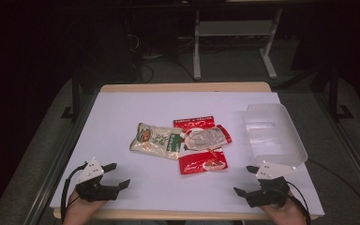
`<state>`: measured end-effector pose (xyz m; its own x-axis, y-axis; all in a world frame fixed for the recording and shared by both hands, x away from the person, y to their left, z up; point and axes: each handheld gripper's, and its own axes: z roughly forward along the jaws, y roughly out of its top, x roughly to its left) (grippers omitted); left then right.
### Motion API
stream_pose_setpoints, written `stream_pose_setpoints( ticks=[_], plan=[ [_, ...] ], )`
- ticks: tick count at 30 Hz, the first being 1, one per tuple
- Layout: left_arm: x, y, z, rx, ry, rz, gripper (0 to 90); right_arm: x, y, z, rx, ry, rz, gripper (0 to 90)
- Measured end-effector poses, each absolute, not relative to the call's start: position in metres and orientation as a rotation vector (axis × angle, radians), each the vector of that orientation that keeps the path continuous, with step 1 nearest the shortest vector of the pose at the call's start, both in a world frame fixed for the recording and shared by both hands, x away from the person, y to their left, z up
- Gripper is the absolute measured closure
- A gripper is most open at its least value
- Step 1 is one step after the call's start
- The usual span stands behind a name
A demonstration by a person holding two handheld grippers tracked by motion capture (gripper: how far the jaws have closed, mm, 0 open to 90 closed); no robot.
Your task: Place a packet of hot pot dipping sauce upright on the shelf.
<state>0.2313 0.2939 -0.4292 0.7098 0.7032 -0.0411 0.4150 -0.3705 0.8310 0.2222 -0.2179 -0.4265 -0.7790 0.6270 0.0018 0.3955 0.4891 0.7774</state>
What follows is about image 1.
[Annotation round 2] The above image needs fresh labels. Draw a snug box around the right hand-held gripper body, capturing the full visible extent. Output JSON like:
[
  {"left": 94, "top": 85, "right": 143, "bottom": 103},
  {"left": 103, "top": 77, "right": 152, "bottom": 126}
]
[{"left": 246, "top": 160, "right": 297, "bottom": 209}]

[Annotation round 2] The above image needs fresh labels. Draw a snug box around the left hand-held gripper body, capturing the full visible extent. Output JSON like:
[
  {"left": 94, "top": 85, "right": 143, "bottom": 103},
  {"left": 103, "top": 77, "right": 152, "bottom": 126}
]
[{"left": 74, "top": 157, "right": 120, "bottom": 203}]

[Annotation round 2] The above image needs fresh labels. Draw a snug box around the clear plastic container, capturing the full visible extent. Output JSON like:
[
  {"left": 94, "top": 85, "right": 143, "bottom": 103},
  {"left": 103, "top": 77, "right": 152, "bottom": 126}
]
[{"left": 243, "top": 102, "right": 308, "bottom": 169}]

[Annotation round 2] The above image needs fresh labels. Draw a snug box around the large red sauce packet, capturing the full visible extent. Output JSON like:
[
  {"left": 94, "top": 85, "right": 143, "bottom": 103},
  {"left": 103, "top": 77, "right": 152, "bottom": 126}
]
[{"left": 172, "top": 115, "right": 230, "bottom": 175}]

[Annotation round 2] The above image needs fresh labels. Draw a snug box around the red white packet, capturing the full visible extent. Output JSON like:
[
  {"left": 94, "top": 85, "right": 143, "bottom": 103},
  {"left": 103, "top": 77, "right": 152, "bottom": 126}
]
[{"left": 178, "top": 124, "right": 233, "bottom": 155}]

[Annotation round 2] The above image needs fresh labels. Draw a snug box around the person's left hand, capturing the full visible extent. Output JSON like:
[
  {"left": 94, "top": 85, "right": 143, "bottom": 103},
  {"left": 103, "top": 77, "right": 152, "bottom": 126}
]
[{"left": 63, "top": 189, "right": 108, "bottom": 225}]

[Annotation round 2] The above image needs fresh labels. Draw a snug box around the person's right hand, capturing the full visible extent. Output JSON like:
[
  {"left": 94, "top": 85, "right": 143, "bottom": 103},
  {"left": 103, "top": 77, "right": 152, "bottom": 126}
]
[{"left": 261, "top": 190, "right": 308, "bottom": 225}]

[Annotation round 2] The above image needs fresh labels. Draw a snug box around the white table board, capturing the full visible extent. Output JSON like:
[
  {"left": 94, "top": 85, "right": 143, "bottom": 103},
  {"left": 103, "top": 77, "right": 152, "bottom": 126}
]
[{"left": 50, "top": 91, "right": 325, "bottom": 217}]

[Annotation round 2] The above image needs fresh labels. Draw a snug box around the beige and green packet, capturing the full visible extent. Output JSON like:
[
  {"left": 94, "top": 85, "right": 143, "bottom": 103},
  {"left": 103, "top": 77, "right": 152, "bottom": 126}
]
[{"left": 128, "top": 122, "right": 186, "bottom": 161}]

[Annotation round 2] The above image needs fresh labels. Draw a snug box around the black metal stand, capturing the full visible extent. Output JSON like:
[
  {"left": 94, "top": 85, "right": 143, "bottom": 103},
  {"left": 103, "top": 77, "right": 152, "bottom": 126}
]
[
  {"left": 60, "top": 68, "right": 83, "bottom": 123},
  {"left": 312, "top": 62, "right": 354, "bottom": 122}
]

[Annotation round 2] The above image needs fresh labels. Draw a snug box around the wooden table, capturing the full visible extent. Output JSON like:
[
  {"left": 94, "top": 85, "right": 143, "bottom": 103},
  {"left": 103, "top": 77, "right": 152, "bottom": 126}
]
[{"left": 52, "top": 82, "right": 322, "bottom": 221}]

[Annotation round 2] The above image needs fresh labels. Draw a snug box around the left hand-held gripper black cable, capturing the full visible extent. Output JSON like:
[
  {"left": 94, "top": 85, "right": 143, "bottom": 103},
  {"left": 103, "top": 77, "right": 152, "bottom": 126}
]
[{"left": 60, "top": 161, "right": 89, "bottom": 223}]

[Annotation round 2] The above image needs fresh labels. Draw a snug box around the hand-held gripper black cable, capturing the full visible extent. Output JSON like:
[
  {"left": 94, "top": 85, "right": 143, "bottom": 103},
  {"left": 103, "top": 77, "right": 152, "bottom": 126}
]
[
  {"left": 60, "top": 161, "right": 89, "bottom": 223},
  {"left": 284, "top": 180, "right": 312, "bottom": 225}
]

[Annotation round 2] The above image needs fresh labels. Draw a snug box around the right hand-held gripper black cable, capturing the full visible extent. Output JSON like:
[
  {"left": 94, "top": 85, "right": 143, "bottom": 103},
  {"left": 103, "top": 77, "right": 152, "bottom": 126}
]
[{"left": 284, "top": 180, "right": 312, "bottom": 225}]

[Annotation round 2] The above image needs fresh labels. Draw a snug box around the aluminium rail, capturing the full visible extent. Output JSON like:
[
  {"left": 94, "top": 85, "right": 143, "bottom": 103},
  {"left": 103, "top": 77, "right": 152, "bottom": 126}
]
[
  {"left": 22, "top": 93, "right": 98, "bottom": 225},
  {"left": 312, "top": 93, "right": 360, "bottom": 203}
]

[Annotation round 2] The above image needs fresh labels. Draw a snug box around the thin black floor cable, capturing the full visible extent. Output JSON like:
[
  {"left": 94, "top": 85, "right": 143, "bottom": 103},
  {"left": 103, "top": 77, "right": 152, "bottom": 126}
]
[{"left": 306, "top": 158, "right": 360, "bottom": 221}]

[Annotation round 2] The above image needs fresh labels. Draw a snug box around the tangle of black cables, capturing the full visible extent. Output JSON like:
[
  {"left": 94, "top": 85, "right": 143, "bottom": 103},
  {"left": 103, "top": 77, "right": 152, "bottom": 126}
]
[{"left": 123, "top": 18, "right": 198, "bottom": 84}]

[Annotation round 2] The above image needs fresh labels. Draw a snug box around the white metal desk frame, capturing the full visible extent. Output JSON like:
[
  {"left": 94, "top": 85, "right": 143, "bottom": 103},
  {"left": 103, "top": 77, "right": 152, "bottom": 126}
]
[{"left": 192, "top": 7, "right": 284, "bottom": 81}]

